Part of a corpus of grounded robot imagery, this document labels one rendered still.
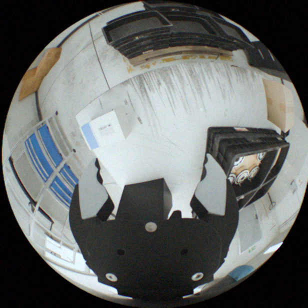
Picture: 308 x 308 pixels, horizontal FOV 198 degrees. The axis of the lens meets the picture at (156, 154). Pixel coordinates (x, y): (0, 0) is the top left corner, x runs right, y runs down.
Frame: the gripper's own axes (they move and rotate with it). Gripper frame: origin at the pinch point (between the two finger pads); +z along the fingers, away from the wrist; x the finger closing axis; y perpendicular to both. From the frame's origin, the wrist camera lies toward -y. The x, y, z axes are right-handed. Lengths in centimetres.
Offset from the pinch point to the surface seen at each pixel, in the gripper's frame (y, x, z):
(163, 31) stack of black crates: -59, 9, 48
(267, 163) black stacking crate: 14, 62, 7
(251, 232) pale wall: 267, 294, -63
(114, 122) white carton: 1.4, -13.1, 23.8
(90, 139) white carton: 7.7, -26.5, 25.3
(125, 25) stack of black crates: -77, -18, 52
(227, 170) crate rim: 12.2, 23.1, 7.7
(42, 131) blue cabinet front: -2, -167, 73
